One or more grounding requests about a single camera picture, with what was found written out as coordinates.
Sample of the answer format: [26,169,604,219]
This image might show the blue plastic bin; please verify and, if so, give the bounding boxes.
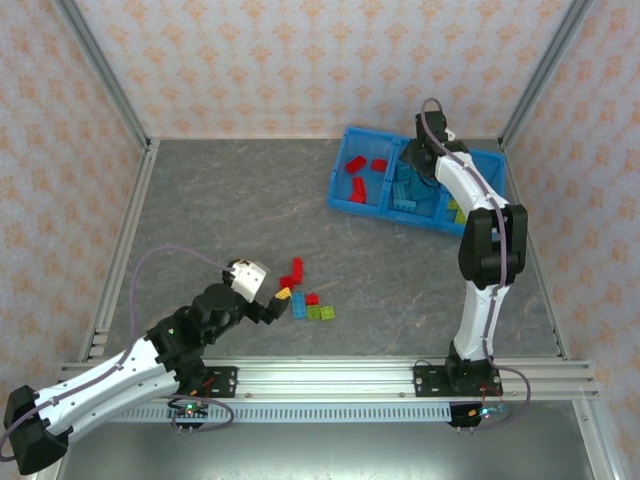
[327,126,402,219]
[382,134,451,231]
[434,144,507,239]

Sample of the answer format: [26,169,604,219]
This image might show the circuit board with LEDs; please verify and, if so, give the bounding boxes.
[448,401,507,435]
[168,398,210,435]

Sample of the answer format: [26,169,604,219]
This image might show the grey metal sheet panel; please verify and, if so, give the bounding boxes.
[47,418,614,480]

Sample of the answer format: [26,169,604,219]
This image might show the purple cable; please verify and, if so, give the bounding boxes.
[420,97,511,374]
[474,363,532,431]
[168,397,236,434]
[0,244,237,464]

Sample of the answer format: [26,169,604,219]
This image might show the aluminium frame rail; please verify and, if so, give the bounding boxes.
[78,138,162,362]
[498,142,572,362]
[58,357,600,402]

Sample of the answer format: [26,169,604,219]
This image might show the slotted white cable duct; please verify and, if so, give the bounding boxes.
[113,402,452,425]

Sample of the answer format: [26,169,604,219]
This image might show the aluminium upright post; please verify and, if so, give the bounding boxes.
[51,0,153,152]
[498,0,597,151]

